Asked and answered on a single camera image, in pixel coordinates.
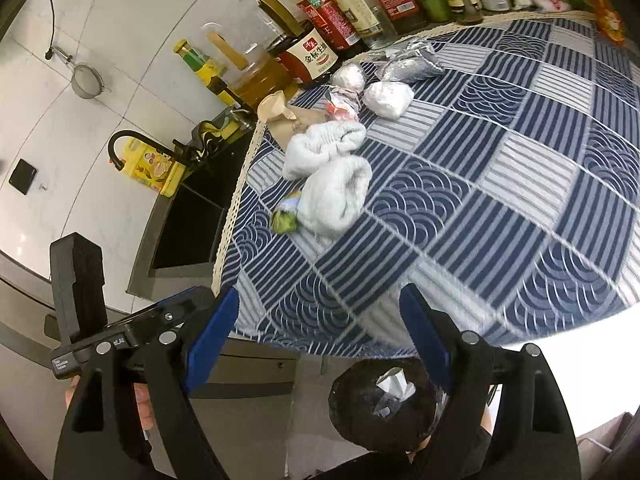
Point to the yellow sponge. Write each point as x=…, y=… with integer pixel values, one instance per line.
x=227, y=127

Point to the cabinet drawer front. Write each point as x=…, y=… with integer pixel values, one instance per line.
x=250, y=375

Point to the white paper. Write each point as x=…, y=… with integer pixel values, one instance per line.
x=320, y=147

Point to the person's left hand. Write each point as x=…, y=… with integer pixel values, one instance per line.
x=144, y=410

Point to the large soy sauce jug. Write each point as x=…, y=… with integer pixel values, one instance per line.
x=312, y=57

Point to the clear bottle beige label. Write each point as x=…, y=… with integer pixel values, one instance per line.
x=365, y=15

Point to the brown paper bag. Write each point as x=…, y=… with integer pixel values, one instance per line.
x=295, y=125

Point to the white tissue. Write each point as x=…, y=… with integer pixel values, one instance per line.
x=395, y=382

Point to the black wall socket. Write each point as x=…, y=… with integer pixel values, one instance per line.
x=23, y=176

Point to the clear cooking oil jug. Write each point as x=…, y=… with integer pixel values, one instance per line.
x=255, y=77

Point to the black round trash bin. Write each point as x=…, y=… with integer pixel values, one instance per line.
x=360, y=410

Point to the yellow detergent pouch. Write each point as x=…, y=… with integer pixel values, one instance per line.
x=147, y=165

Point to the metal mesh strainer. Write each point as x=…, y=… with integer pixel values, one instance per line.
x=86, y=80

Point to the green snack wrapper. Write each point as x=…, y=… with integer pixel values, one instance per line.
x=285, y=217

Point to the orange printed packet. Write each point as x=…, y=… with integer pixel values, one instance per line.
x=612, y=17

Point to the dark bottle red label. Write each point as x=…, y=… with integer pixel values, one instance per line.
x=337, y=20

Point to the white fluffy cloth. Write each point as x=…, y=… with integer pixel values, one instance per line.
x=335, y=197

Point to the blue patterned tablecloth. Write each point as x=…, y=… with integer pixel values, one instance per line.
x=450, y=185

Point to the beige paper cup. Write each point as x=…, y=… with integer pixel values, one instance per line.
x=272, y=107

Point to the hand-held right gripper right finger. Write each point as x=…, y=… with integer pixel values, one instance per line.
x=425, y=335

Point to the large tissue ball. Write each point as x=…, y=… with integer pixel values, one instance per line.
x=389, y=99

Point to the red and white wrapper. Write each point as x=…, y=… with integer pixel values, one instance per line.
x=342, y=106

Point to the black faucet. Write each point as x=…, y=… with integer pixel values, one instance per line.
x=130, y=135

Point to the yellow capped green bottle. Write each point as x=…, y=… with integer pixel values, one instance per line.
x=200, y=65

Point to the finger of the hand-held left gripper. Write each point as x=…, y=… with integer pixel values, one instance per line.
x=160, y=312

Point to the small tissue ball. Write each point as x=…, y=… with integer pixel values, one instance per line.
x=350, y=76

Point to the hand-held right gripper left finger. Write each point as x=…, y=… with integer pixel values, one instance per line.
x=210, y=340

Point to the black kitchen sink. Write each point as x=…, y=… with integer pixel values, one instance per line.
x=195, y=230

